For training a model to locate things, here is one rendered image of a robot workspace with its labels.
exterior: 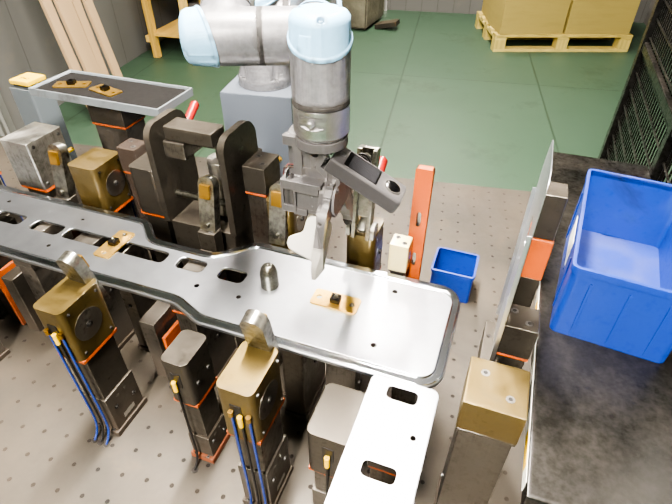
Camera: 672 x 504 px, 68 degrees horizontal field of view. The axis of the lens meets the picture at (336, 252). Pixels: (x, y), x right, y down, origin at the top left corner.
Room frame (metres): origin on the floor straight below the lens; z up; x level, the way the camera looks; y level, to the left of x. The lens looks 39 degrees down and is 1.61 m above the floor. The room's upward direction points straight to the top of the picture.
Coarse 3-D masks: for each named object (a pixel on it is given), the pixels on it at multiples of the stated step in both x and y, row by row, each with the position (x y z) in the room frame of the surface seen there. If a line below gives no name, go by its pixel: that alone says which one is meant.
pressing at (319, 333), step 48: (0, 192) 0.96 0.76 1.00; (0, 240) 0.79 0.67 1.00; (48, 240) 0.79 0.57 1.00; (144, 240) 0.79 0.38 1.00; (144, 288) 0.65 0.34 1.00; (192, 288) 0.65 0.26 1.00; (240, 288) 0.65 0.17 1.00; (288, 288) 0.65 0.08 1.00; (336, 288) 0.65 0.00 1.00; (384, 288) 0.65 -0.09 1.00; (432, 288) 0.64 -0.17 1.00; (240, 336) 0.54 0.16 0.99; (288, 336) 0.53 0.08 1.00; (336, 336) 0.53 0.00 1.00; (384, 336) 0.53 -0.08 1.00; (432, 336) 0.53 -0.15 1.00; (432, 384) 0.45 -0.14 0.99
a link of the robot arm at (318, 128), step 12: (348, 108) 0.61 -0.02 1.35; (300, 120) 0.59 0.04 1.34; (312, 120) 0.58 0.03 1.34; (324, 120) 0.58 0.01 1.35; (336, 120) 0.59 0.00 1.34; (348, 120) 0.61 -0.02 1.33; (300, 132) 0.59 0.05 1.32; (312, 132) 0.58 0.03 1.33; (324, 132) 0.58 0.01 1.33; (336, 132) 0.59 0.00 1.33; (348, 132) 0.61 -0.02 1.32
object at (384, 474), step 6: (372, 462) 0.35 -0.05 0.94; (372, 468) 0.36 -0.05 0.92; (378, 468) 0.35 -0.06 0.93; (384, 468) 0.35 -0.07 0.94; (390, 468) 0.34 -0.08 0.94; (372, 474) 0.36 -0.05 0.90; (378, 474) 0.35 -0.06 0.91; (384, 474) 0.35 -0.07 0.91; (390, 474) 0.35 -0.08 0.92; (396, 474) 0.34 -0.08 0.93; (378, 480) 0.35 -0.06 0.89; (384, 480) 0.35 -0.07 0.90; (390, 480) 0.35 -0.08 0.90
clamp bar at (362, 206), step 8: (360, 152) 0.76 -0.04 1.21; (368, 152) 0.76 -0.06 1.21; (376, 152) 0.75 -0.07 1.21; (368, 160) 0.73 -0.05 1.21; (376, 160) 0.75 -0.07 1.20; (360, 200) 0.75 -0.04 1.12; (368, 200) 0.74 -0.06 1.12; (360, 208) 0.75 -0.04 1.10; (368, 208) 0.74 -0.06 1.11; (368, 216) 0.73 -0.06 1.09; (352, 224) 0.74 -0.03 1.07; (368, 224) 0.73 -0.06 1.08; (352, 232) 0.74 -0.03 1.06; (368, 232) 0.73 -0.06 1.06; (368, 240) 0.73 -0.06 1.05
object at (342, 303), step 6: (318, 294) 0.63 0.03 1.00; (324, 294) 0.63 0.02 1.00; (330, 294) 0.63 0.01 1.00; (342, 294) 0.63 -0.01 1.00; (312, 300) 0.61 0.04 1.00; (318, 300) 0.61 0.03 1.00; (324, 300) 0.61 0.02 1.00; (330, 300) 0.61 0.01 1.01; (336, 300) 0.60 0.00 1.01; (342, 300) 0.61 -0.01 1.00; (348, 300) 0.61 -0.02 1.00; (354, 300) 0.61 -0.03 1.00; (360, 300) 0.61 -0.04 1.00; (324, 306) 0.60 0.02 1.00; (330, 306) 0.60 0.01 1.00; (336, 306) 0.60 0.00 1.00; (342, 306) 0.60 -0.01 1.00; (348, 306) 0.60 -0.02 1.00; (354, 306) 0.60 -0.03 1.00; (348, 312) 0.58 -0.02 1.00; (354, 312) 0.58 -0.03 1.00
